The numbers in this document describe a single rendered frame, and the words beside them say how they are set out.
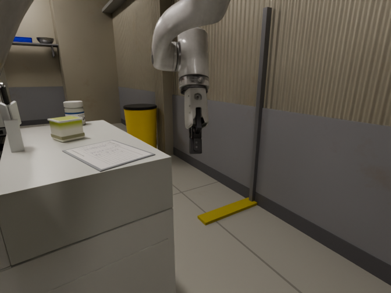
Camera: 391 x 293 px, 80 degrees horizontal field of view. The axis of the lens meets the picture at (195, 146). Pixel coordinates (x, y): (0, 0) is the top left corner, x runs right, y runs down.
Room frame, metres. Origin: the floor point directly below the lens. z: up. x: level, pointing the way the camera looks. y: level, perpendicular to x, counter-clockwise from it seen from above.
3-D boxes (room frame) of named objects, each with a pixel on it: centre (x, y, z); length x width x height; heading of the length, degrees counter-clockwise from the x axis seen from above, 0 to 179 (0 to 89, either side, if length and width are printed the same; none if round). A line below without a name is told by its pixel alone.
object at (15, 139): (0.62, 0.49, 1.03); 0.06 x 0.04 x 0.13; 36
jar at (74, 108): (0.95, 0.49, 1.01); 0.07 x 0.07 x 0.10
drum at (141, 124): (3.37, 0.79, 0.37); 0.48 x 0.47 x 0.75; 32
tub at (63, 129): (0.73, 0.41, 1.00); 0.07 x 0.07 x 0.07; 54
